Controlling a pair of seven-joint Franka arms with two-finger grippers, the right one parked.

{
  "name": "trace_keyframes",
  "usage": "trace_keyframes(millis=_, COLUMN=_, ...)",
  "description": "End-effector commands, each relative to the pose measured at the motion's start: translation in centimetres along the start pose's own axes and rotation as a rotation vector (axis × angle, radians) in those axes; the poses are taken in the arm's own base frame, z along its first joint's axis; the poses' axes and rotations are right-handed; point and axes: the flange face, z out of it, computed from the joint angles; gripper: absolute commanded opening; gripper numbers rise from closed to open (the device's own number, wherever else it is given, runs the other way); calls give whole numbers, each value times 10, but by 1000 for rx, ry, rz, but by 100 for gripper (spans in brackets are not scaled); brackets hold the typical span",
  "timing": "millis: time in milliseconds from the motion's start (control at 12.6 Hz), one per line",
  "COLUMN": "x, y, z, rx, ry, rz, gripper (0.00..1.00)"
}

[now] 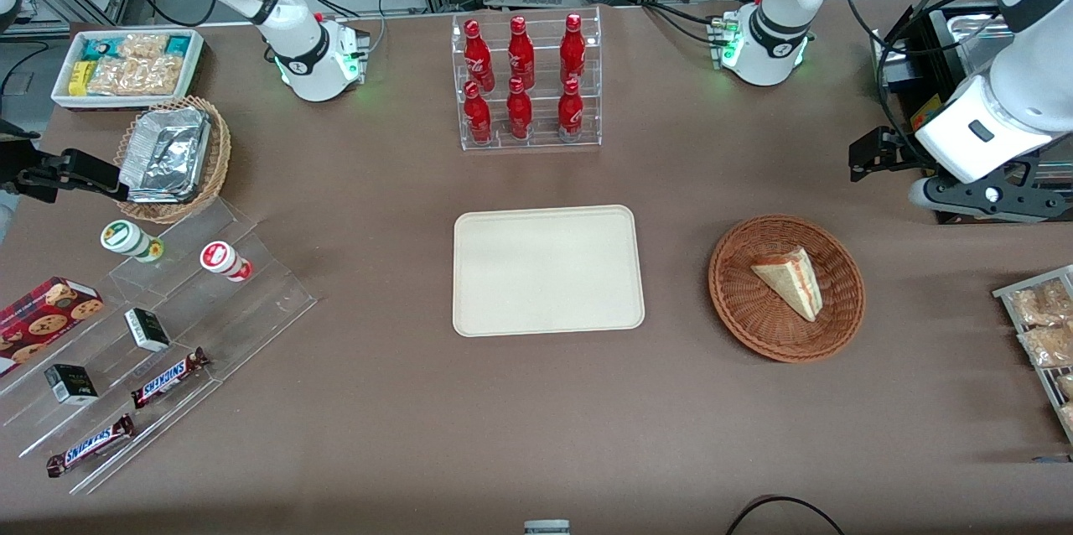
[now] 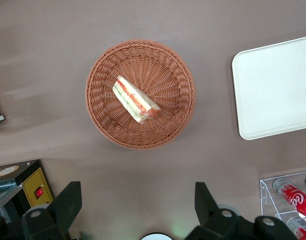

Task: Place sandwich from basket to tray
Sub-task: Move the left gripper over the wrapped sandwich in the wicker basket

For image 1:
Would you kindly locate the clear bag of crackers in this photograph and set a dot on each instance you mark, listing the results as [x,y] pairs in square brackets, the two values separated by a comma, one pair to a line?
[142,44]
[134,75]

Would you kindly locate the red cookie box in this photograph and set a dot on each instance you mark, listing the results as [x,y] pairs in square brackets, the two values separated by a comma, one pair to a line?
[38,321]

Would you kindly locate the yellow snack packet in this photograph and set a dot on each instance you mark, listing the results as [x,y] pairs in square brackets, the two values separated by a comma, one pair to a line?
[79,78]

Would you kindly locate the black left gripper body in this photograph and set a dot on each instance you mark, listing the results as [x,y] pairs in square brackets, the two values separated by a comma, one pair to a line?
[899,151]

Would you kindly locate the clear acrylic bottle rack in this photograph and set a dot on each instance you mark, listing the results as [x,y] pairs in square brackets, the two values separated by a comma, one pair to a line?
[541,142]

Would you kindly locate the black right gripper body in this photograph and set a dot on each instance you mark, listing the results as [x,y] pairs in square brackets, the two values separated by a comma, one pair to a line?
[40,174]

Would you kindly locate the clear acrylic stepped stand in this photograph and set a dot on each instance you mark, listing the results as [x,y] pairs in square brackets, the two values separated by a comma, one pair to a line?
[251,309]

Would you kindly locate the triangular sandwich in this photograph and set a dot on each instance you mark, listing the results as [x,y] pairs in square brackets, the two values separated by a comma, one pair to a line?
[792,279]

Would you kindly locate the cream plastic serving tray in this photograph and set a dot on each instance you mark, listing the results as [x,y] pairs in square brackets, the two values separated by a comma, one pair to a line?
[547,271]

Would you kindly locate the white rectangular snack bin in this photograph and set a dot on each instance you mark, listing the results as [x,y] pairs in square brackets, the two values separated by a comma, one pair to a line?
[65,101]

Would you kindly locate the clear pack of fried snacks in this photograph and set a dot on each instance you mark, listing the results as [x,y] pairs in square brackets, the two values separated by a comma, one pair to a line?
[1048,346]
[1044,303]
[1065,386]
[1068,416]

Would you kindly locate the black metal display cabinet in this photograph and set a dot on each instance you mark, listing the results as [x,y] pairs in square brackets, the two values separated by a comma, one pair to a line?
[930,49]

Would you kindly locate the brown Snickers bar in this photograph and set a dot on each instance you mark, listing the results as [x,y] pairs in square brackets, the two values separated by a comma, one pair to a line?
[168,378]
[88,446]

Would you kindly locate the brown round wicker basket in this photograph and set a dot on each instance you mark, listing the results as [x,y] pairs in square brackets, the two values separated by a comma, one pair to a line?
[742,313]

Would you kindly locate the red cola bottle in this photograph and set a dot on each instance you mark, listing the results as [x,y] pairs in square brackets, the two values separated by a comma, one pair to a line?
[519,114]
[570,114]
[572,49]
[478,117]
[520,53]
[479,57]

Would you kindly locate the teal snack packet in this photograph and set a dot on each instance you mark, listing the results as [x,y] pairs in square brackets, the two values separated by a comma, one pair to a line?
[98,49]
[178,44]

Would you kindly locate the green lid yogurt cup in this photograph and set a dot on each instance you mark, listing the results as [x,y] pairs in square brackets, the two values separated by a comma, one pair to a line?
[126,236]

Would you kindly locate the silver foil container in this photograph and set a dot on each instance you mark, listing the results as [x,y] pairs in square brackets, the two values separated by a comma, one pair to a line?
[166,153]

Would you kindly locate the tan oval wicker basket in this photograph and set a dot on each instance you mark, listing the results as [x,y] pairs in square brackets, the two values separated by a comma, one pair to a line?
[220,158]

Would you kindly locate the red lid yogurt cup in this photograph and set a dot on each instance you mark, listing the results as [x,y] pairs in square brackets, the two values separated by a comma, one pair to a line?
[220,257]

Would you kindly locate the small grey device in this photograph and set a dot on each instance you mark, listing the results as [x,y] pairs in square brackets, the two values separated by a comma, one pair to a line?
[546,527]

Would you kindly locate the small black carton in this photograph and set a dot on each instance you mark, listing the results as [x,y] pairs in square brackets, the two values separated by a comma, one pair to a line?
[147,329]
[71,385]

